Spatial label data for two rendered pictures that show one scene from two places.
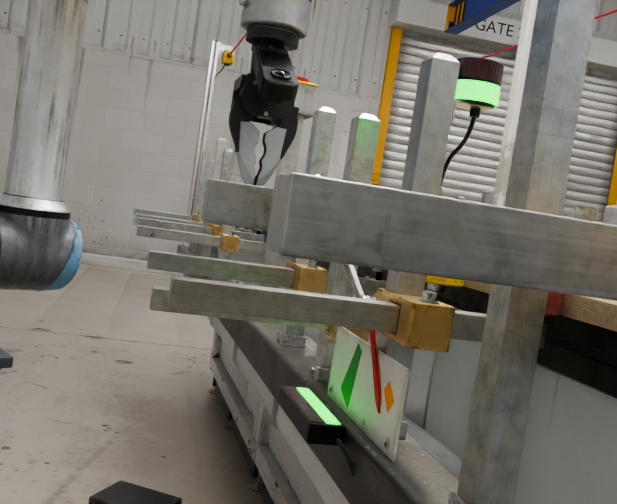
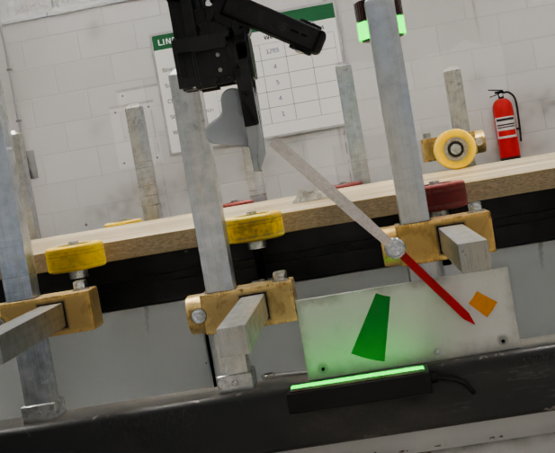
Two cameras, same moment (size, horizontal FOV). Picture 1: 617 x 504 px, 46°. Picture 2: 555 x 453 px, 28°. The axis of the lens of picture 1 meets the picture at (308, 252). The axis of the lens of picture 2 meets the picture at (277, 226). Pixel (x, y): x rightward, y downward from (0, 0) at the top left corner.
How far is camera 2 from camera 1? 1.37 m
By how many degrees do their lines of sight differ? 71
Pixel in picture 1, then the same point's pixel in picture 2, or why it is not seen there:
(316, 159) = (7, 147)
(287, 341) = (58, 409)
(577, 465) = not seen: hidden behind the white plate
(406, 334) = (491, 240)
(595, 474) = (518, 309)
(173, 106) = not seen: outside the picture
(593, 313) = (487, 190)
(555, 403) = not seen: hidden behind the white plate
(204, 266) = (27, 333)
